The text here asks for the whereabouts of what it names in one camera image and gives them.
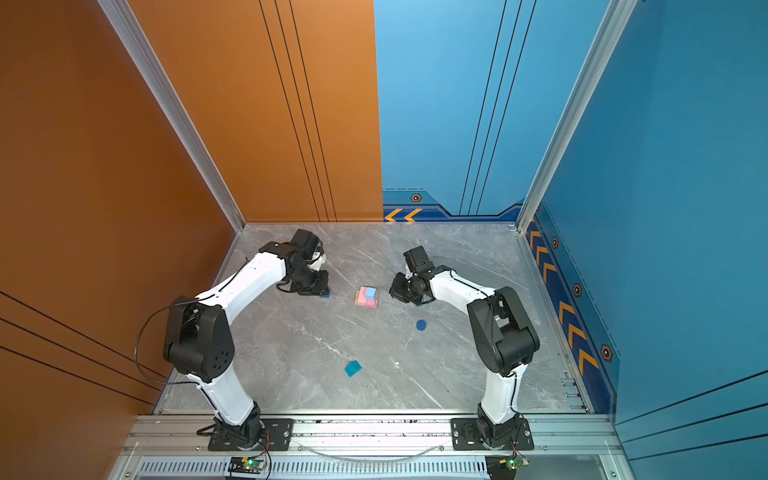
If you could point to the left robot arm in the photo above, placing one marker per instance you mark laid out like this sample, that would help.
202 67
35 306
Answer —
199 342

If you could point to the left green circuit board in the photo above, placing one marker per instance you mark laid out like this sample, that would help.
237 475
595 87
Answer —
247 467

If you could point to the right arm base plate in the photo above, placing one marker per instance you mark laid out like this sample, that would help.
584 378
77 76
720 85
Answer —
480 434

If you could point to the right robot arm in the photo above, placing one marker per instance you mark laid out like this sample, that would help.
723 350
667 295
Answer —
503 333

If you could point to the light pink rectangular block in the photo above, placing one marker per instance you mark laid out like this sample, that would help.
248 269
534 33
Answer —
361 298

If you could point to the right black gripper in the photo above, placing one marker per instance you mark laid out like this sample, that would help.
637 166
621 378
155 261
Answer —
396 290

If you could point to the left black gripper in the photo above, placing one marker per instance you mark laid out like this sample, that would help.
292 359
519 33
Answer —
322 288

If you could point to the right aluminium corner post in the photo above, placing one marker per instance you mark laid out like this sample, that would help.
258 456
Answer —
608 34

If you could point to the green circuit board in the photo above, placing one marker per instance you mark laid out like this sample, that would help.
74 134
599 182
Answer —
247 467
505 467

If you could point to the left aluminium corner post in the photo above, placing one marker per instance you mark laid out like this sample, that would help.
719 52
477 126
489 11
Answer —
128 29

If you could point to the aluminium front rail frame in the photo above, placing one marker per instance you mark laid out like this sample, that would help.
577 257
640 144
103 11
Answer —
374 445

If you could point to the teal cube block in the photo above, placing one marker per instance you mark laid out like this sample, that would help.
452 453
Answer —
352 368

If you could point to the aluminium corner post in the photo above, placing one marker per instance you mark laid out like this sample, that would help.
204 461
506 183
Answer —
128 29
608 34

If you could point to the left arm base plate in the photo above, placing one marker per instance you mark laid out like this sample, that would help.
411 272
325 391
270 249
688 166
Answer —
273 434

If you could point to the right green circuit board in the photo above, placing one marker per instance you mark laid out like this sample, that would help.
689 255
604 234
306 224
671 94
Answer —
505 467

